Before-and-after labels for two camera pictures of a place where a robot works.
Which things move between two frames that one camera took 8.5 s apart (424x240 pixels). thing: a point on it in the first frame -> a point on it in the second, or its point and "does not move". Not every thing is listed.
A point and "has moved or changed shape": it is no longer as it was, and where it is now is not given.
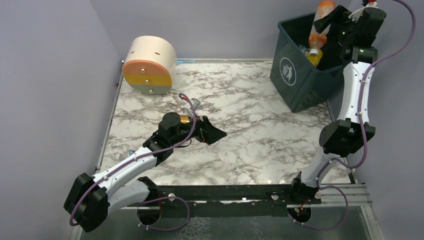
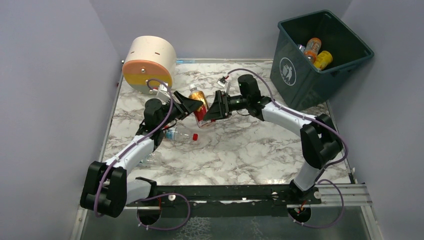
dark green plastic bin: x=300 y=85 does not move
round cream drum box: x=150 y=64 does not move
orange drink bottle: x=316 y=40 has moved or changed shape
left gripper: x=201 y=130 -> x=177 y=105
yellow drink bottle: x=315 y=59 has moved or changed shape
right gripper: x=333 y=20 -> x=224 y=106
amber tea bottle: x=184 y=118 has moved or changed shape
